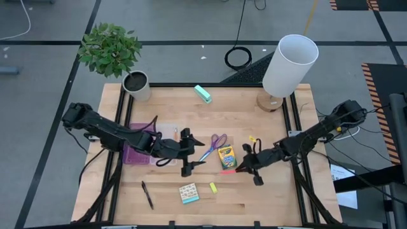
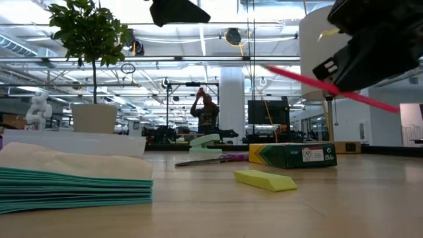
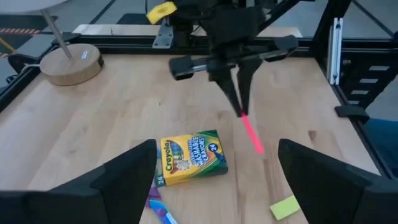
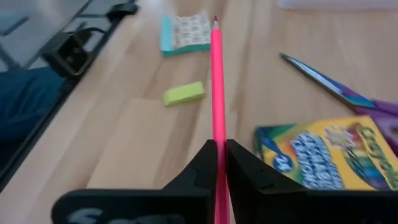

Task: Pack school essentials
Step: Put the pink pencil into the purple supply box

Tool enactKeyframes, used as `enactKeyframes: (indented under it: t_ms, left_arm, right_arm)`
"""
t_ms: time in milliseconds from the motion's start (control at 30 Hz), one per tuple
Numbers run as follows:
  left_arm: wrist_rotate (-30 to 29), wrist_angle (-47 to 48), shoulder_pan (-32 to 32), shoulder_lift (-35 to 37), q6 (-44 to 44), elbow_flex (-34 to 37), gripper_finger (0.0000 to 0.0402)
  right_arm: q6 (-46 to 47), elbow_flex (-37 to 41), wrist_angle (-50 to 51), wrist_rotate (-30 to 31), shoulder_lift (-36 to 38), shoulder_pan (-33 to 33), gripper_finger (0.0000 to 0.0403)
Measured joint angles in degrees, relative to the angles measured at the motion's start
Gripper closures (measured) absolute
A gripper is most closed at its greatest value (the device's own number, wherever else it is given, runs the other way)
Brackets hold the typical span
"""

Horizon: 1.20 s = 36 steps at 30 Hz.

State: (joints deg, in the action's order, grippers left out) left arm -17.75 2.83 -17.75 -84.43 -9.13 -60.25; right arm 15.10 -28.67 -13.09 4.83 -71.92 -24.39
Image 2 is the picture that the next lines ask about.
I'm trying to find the purple handled scissors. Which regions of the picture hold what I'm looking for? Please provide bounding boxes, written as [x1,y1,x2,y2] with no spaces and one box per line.
[174,153,250,168]

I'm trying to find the person with cap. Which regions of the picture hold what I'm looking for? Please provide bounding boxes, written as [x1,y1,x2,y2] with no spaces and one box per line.
[189,87,220,135]

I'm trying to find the mint green stapler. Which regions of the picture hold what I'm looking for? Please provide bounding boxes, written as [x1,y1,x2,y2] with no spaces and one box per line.
[188,133,223,154]

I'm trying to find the cardboard box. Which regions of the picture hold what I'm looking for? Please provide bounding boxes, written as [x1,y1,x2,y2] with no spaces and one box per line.
[0,113,28,130]

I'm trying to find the white shade wooden base lamp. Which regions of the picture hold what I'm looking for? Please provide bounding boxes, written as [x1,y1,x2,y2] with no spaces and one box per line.
[298,5,362,155]

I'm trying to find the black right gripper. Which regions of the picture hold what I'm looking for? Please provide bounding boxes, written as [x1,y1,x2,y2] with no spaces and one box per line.
[311,22,423,94]

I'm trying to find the teal paper stack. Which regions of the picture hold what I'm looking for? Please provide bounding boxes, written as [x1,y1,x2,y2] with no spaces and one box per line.
[0,166,154,216]

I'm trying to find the yellow tag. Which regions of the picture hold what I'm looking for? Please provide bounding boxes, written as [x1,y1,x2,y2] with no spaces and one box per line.
[317,28,341,43]

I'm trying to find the green yellow crayon box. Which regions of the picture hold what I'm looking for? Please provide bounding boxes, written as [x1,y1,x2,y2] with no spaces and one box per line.
[248,142,338,170]

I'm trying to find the black monitor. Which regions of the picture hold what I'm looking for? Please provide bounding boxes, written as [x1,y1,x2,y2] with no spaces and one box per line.
[247,96,291,135]

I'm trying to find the white column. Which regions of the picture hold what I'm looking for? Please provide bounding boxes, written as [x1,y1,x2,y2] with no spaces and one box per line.
[219,67,246,145]

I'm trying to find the black aluminium table frame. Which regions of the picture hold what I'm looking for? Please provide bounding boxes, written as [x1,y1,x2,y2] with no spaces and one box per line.
[144,143,423,155]

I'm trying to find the pink pencil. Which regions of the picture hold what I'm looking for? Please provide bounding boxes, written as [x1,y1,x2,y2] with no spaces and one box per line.
[263,64,401,114]

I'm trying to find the green potted plant white pot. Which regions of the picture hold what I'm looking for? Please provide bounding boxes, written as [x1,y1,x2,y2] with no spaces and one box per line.
[47,0,134,135]

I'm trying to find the black ceiling cable reel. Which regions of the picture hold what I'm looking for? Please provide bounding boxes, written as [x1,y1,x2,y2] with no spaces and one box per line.
[225,27,243,47]

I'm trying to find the yellow eraser block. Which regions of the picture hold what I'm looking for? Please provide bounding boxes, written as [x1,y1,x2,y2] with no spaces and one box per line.
[233,169,298,193]

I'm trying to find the black stand frame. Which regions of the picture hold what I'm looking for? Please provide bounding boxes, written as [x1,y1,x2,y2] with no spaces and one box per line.
[165,81,220,137]

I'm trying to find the cream cloth pouch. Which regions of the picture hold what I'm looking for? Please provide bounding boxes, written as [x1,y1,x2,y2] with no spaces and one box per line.
[0,141,154,182]

